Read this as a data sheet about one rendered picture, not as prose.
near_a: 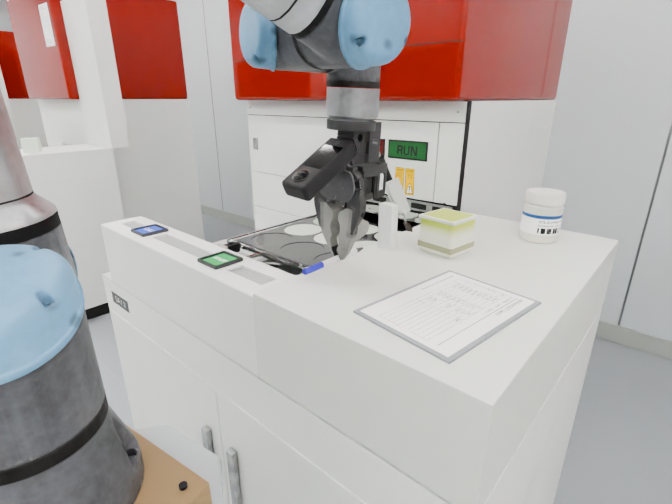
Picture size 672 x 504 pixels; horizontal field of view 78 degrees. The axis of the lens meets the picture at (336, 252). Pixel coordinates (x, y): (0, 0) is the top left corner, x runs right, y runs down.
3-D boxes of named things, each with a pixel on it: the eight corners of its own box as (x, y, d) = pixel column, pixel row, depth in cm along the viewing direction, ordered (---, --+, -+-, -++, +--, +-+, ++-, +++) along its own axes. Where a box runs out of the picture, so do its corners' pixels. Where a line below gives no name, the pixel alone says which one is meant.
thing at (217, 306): (149, 269, 105) (140, 215, 100) (302, 351, 71) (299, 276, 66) (111, 280, 99) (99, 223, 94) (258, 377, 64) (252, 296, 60)
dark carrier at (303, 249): (329, 214, 126) (329, 212, 126) (429, 238, 105) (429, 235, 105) (235, 242, 102) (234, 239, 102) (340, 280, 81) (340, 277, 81)
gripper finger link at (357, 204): (365, 236, 62) (367, 177, 59) (358, 238, 61) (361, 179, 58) (341, 229, 65) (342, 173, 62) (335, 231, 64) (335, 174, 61)
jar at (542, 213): (525, 230, 87) (532, 185, 84) (562, 238, 83) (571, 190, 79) (513, 239, 82) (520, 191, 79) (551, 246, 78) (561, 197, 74)
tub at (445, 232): (440, 240, 81) (443, 206, 79) (474, 250, 76) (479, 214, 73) (415, 249, 77) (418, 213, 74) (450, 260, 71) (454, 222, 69)
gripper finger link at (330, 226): (355, 250, 71) (359, 197, 67) (331, 259, 66) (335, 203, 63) (341, 245, 72) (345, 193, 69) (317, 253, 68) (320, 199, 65)
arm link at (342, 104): (357, 88, 54) (312, 86, 58) (355, 125, 55) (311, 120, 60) (390, 89, 59) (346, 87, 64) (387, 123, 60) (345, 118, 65)
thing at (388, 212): (392, 239, 82) (395, 171, 77) (409, 244, 79) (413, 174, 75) (373, 247, 77) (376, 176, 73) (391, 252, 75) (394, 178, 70)
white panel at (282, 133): (259, 210, 160) (251, 99, 146) (454, 262, 110) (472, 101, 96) (252, 211, 158) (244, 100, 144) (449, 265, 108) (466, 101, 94)
